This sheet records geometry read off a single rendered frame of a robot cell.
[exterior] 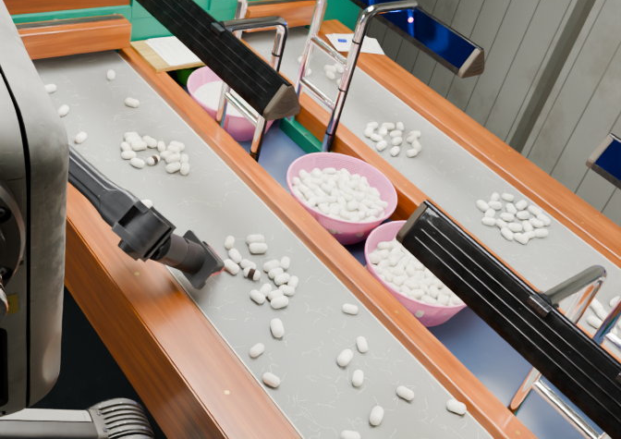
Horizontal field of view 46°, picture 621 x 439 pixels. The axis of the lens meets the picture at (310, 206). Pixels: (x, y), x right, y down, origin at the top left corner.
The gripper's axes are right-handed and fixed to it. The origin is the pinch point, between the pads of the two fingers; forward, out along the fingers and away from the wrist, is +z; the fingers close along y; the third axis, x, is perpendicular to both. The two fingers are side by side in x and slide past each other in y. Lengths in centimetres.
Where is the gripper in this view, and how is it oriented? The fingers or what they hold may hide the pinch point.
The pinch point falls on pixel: (219, 269)
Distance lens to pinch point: 145.3
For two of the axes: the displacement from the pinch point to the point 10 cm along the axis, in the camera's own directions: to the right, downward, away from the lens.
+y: -6.1, -6.0, 5.2
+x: -6.6, 7.5, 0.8
